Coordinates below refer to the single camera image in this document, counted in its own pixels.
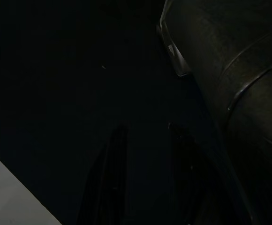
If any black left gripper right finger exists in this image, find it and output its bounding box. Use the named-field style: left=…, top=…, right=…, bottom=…
left=168, top=123, right=212, bottom=225

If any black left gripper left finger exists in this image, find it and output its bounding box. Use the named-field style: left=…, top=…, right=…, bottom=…
left=79, top=125, right=130, bottom=225

